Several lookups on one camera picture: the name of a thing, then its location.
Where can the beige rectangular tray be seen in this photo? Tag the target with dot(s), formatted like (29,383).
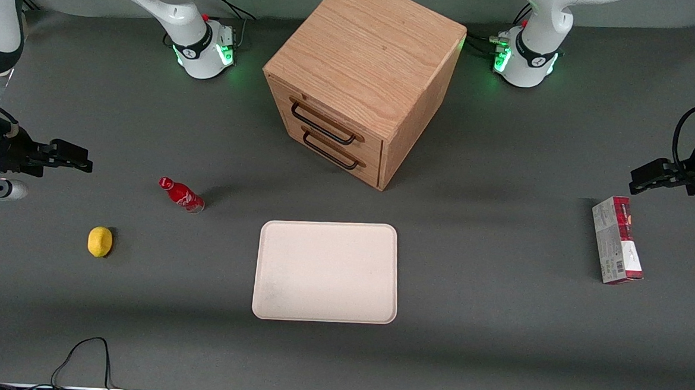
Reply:
(325,271)

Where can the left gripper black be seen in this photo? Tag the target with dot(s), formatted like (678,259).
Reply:
(689,173)

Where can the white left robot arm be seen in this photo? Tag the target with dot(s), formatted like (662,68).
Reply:
(541,27)

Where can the wooden two-drawer cabinet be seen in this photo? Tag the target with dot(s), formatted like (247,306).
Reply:
(367,47)

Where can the grey and red carton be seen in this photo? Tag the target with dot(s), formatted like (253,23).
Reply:
(615,245)

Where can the yellow lemon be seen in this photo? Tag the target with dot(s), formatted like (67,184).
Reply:
(100,242)

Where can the wooden drawer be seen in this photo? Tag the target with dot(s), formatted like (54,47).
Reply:
(372,176)
(372,152)

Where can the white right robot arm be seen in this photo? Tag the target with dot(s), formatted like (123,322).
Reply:
(173,7)

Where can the aluminium frame rail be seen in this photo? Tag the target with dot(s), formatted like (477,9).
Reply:
(30,3)

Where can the red cola bottle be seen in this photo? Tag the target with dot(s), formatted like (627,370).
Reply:
(182,196)

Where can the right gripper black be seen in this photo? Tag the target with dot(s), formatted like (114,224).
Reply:
(18,153)

